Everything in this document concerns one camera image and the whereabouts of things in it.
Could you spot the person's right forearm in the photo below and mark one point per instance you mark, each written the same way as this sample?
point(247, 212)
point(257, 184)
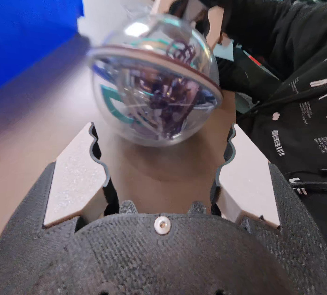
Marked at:
point(271, 19)

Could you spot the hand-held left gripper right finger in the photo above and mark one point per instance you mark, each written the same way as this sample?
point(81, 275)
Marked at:
point(250, 182)

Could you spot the clear plastic maze ball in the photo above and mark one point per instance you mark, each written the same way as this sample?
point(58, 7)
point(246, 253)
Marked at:
point(153, 80)

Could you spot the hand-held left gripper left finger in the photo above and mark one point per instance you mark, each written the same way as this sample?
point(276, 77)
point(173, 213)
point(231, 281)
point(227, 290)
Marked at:
point(74, 182)

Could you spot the blue plastic bin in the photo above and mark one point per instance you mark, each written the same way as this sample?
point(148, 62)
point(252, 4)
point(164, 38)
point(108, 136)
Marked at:
point(36, 19)

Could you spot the black printed hoodie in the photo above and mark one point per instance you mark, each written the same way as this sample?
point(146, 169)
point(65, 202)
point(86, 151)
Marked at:
point(291, 136)

